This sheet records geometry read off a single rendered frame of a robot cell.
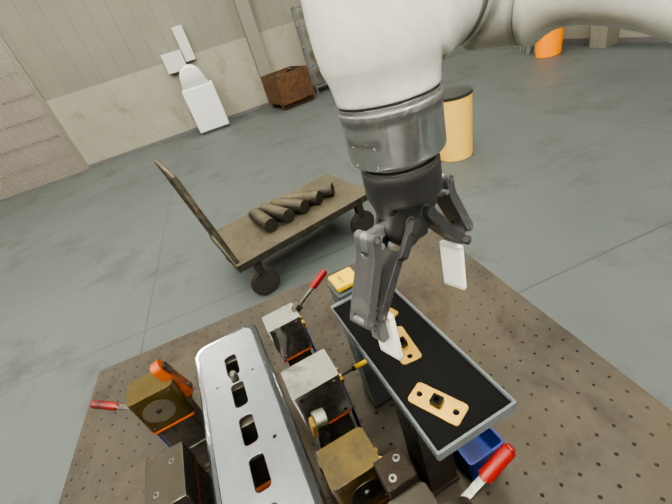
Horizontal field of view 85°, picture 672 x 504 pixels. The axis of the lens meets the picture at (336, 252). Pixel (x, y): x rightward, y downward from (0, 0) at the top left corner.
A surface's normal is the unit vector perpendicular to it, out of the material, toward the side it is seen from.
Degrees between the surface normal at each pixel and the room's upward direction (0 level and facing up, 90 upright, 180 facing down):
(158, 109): 90
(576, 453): 0
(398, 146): 90
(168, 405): 90
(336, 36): 91
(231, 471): 0
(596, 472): 0
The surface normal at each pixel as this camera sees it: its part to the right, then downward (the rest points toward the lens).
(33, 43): 0.31, 0.47
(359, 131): -0.65, 0.56
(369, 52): -0.19, 0.66
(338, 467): -0.25, -0.80
